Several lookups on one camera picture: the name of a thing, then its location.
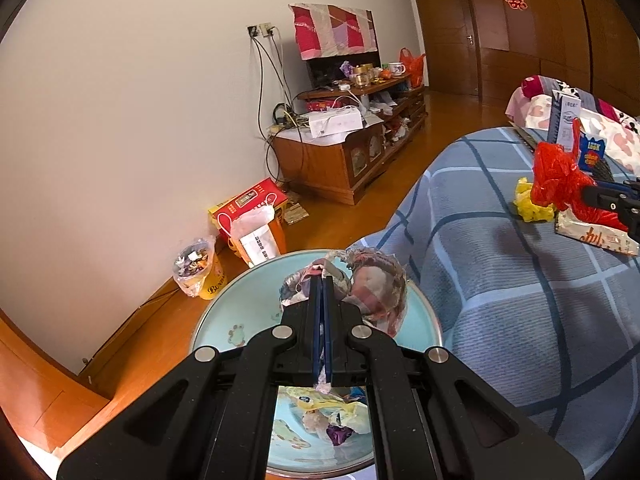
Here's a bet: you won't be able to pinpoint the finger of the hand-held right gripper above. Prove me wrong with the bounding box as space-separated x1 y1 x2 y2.
579 180 640 212

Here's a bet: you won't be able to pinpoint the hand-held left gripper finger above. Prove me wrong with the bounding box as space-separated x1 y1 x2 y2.
56 279 322 480
321 279 584 480

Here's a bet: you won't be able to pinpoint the red plastic bag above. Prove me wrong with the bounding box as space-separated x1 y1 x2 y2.
530 141 629 232

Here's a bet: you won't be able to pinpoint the clear plastic bag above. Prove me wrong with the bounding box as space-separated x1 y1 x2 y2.
277 247 409 337

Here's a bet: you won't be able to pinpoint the light blue enamel basin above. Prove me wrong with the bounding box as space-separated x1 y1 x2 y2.
190 248 444 479

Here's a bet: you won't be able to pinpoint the white snack packet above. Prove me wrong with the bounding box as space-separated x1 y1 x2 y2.
553 208 640 257

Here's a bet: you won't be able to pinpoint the blue milk carton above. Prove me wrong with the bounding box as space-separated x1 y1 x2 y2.
577 132 609 172

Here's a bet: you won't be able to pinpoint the yellow crumpled wrapper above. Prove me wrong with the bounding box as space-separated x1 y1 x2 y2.
514 176 557 224

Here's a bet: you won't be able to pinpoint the tall white blue box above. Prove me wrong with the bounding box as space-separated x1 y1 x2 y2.
547 88 584 154

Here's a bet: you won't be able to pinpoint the dark flat snack packet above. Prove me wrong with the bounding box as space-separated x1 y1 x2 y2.
508 121 617 184

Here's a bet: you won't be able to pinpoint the yellow cup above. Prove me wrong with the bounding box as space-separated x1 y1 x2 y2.
196 255 228 301

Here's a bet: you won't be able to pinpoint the white paper bag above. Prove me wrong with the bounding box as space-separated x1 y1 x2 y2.
229 206 281 267

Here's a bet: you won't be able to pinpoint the cow print blanket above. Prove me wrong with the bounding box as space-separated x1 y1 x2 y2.
520 74 640 134

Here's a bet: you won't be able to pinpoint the blue plaid blanket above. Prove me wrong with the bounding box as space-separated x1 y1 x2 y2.
345 126 640 480

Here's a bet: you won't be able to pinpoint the flattened brown cardboard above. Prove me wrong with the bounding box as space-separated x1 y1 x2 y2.
283 202 311 225

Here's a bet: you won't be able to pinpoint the clear bag of wrappers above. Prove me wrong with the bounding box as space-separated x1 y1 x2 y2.
173 236 217 297

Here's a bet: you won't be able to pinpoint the red cardboard box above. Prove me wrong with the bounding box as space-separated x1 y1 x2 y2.
208 178 289 234

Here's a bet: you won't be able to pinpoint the wooden wardrobe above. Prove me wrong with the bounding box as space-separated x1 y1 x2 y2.
390 0 640 127

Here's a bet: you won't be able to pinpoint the wooden television stand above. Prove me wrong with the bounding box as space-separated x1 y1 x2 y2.
269 72 429 206

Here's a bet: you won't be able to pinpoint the wooden door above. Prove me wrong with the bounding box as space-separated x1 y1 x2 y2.
409 0 482 97

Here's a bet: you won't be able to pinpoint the orange plastic bag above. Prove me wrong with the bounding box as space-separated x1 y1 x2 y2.
398 48 426 87

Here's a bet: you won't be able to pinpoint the white cardboard box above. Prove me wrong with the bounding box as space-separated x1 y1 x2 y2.
307 107 364 139

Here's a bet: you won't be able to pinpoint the gold jars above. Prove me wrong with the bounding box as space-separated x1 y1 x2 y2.
349 63 377 86

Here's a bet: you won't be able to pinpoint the black television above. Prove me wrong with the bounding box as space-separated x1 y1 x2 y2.
305 50 382 89

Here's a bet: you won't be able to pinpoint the red white patchwork cloth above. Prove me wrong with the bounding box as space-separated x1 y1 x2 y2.
288 3 379 62

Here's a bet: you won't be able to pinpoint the black power cable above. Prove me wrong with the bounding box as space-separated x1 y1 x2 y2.
250 36 288 186
267 34 297 126

